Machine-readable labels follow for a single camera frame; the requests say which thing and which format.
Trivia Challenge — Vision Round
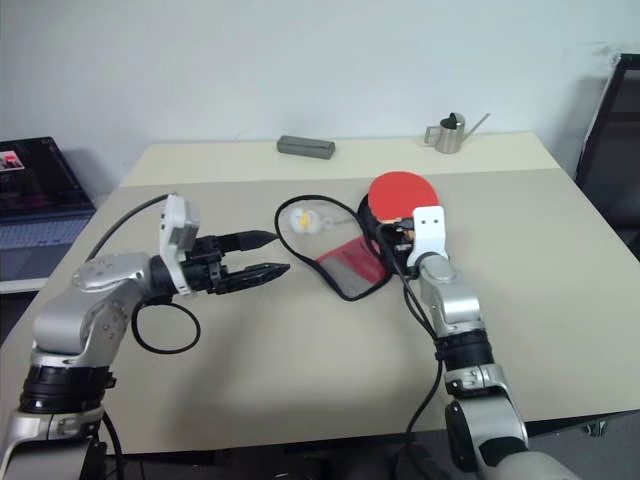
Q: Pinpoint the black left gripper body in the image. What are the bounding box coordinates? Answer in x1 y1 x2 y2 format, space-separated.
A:
182 233 227 296

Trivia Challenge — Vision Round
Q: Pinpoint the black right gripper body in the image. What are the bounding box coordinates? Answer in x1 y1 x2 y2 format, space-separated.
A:
378 222 416 257

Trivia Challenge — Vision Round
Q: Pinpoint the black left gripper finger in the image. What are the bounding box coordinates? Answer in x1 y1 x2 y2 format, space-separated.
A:
218 262 292 295
219 229 277 253

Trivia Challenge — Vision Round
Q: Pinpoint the red table tennis paddle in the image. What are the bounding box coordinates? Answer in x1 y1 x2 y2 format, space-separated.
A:
366 169 442 241

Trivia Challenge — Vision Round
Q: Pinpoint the red black mesh paddle case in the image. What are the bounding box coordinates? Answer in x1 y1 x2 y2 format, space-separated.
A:
273 192 404 303

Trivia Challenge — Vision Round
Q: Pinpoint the white yellow ball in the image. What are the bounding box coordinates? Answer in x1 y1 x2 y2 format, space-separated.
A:
291 208 322 235

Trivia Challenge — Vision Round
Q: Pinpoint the grey rectangular box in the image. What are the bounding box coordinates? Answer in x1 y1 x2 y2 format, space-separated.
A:
276 134 335 161

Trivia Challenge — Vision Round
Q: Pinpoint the small metal watering can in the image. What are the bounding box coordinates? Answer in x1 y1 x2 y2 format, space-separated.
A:
423 112 492 155

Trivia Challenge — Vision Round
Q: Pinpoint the open laptop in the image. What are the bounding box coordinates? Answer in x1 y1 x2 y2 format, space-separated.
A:
0 136 97 281

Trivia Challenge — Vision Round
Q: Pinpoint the white side desk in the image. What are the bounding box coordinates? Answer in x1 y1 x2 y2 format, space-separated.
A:
0 276 50 295

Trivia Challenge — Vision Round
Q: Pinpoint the black chair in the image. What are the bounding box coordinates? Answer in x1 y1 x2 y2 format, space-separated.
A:
574 52 640 251

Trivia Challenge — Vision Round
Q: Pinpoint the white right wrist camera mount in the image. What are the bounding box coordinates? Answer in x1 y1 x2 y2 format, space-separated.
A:
406 204 449 274

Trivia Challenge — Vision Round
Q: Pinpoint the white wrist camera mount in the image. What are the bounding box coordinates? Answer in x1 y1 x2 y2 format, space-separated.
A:
158 193 202 296
406 204 449 274

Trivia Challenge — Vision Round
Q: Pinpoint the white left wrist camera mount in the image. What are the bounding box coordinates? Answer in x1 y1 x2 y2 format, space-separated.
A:
158 193 202 296

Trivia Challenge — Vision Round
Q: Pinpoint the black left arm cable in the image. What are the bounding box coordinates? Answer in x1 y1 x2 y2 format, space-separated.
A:
85 194 202 355

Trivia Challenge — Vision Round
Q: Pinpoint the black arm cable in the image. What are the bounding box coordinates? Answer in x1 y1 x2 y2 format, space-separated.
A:
85 194 202 355
377 223 449 480

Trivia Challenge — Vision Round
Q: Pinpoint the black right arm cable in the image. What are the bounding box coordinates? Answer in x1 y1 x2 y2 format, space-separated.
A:
377 223 449 480

